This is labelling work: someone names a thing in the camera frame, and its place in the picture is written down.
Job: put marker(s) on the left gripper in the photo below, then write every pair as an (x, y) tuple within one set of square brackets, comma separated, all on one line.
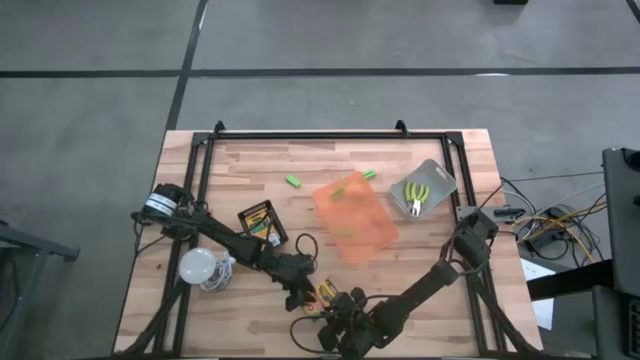
[(292, 270)]

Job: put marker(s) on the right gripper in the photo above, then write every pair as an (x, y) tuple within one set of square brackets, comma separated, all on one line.
[(365, 325)]

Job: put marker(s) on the orange mesh zipper pouch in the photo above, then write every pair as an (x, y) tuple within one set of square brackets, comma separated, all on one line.
[(360, 225)]

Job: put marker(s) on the black slotted plastic basket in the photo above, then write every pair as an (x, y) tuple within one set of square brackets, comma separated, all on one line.
[(244, 216)]

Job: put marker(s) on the grey plastic tray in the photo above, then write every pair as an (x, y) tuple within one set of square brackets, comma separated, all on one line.
[(440, 180)]

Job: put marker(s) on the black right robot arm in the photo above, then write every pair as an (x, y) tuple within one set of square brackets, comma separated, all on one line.
[(425, 285)]

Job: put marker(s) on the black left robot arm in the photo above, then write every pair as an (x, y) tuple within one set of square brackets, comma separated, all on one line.
[(225, 240)]

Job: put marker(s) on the white round lamp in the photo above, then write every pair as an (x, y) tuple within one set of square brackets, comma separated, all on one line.
[(197, 266)]

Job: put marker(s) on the white paper sheet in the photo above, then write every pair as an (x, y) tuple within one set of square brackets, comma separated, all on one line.
[(542, 312)]

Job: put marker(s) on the black power strip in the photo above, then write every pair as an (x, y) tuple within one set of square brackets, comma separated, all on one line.
[(542, 241)]

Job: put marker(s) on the black support beam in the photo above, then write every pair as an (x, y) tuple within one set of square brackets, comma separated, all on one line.
[(570, 281)]

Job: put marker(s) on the grey metal stand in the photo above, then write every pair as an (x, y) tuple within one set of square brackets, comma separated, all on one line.
[(30, 240)]

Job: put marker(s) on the dark grey equipment cabinet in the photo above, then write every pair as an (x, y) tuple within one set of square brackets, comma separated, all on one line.
[(622, 225)]

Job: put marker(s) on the small black box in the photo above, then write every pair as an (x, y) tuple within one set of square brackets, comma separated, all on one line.
[(510, 2)]

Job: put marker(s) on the black aluminium table frame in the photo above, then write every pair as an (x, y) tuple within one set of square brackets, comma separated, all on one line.
[(325, 135)]

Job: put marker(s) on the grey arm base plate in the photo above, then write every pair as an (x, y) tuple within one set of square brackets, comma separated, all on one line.
[(465, 211)]

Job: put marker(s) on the black frame bracket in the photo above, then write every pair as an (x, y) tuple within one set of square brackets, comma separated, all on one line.
[(218, 127), (400, 128)]

